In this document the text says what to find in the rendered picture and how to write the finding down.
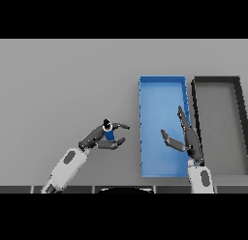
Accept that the blue pipe with dark end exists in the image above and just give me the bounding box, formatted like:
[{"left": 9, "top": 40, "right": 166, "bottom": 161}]
[{"left": 102, "top": 118, "right": 116, "bottom": 142}]

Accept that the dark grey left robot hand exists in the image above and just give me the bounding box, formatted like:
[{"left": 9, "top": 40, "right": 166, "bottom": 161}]
[{"left": 77, "top": 122, "right": 131, "bottom": 152}]

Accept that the dark grey bin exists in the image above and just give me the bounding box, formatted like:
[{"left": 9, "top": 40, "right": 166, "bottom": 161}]
[{"left": 190, "top": 75, "right": 248, "bottom": 176}]

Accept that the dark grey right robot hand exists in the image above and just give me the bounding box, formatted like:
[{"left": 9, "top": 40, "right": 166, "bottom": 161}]
[{"left": 160, "top": 105, "right": 205, "bottom": 166}]

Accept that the blue bin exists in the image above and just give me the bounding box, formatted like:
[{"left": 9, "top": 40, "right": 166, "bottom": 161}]
[{"left": 138, "top": 75, "right": 195, "bottom": 179}]

